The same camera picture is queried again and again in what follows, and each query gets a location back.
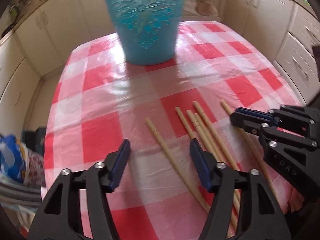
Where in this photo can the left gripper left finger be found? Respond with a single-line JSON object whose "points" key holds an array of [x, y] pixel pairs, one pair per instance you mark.
{"points": [[73, 193]]}

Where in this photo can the floral bucket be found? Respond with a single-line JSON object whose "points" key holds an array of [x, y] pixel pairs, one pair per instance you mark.
{"points": [[34, 170]]}

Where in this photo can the blue plastic bag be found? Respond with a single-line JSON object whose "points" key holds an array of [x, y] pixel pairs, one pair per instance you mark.
{"points": [[12, 158]]}

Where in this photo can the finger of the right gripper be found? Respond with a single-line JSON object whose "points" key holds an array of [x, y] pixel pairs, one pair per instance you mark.
{"points": [[250, 129], [240, 115]]}

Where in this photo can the teal perforated bin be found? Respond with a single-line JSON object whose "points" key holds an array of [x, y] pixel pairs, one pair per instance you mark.
{"points": [[147, 29]]}

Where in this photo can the red checkered tablecloth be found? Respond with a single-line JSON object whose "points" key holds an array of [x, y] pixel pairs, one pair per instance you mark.
{"points": [[100, 100]]}

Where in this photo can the bamboo chopstick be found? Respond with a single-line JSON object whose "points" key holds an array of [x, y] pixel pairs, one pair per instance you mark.
{"points": [[205, 137], [188, 183], [254, 152], [185, 123], [218, 156], [223, 151]]}

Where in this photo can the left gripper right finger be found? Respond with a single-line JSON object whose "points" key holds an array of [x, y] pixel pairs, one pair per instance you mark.
{"points": [[260, 216]]}

